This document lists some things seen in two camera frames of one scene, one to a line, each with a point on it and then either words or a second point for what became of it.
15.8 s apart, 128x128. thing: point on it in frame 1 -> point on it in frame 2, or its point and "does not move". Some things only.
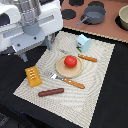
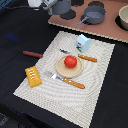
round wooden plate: (69, 72) does not move
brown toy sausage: (51, 92) -> (32, 54)
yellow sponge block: (33, 76) does not move
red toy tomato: (70, 61) does not move
